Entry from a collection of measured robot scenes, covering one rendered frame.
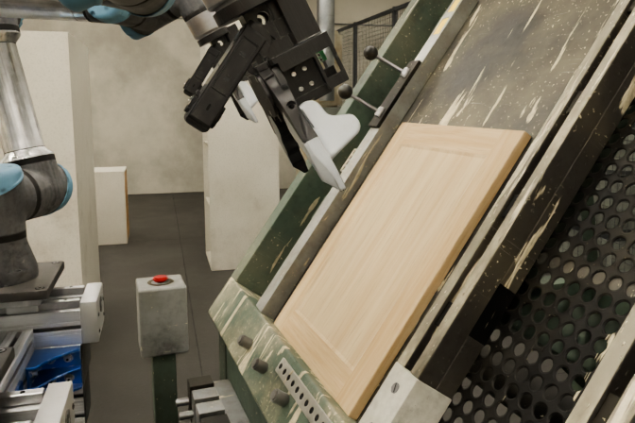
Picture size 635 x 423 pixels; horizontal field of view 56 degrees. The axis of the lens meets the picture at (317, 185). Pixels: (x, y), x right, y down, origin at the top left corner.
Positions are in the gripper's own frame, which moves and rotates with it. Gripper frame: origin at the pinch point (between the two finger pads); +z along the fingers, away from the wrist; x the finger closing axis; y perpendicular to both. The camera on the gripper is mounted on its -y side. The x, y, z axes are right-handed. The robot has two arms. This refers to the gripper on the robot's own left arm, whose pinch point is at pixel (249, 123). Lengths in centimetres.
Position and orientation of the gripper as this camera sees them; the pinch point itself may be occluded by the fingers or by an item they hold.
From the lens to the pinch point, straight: 129.0
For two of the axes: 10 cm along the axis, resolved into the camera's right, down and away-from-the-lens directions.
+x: -2.4, -1.4, 9.6
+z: 4.5, 8.6, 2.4
